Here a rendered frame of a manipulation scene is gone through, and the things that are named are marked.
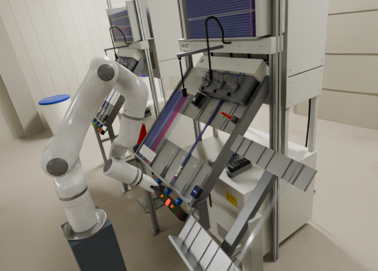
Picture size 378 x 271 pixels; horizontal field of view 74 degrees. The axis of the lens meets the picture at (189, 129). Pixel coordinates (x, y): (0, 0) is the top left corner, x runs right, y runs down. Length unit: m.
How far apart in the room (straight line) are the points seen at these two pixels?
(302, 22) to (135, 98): 0.89
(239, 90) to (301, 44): 0.40
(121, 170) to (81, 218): 0.26
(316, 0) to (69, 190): 1.42
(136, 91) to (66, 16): 4.40
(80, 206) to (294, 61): 1.20
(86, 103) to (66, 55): 4.31
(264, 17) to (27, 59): 4.47
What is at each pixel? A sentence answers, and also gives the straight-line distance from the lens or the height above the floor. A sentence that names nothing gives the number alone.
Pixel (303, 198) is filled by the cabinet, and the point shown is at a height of 0.31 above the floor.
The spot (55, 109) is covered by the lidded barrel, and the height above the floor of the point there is 0.46.
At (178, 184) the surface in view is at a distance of 1.32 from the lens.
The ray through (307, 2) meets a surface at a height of 1.50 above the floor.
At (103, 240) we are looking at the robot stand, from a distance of 1.30.
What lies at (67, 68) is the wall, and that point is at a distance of 5.32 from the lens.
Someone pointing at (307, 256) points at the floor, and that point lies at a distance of 1.99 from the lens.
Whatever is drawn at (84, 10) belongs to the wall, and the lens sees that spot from 5.47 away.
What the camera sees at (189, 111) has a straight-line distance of 1.52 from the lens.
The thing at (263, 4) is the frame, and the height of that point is 1.51.
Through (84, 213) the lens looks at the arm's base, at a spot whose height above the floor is 0.80.
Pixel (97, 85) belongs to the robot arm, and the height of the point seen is 1.32.
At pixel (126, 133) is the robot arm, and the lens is 1.08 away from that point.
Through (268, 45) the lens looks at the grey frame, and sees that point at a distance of 1.21.
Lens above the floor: 1.49
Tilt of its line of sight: 23 degrees down
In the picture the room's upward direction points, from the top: 8 degrees counter-clockwise
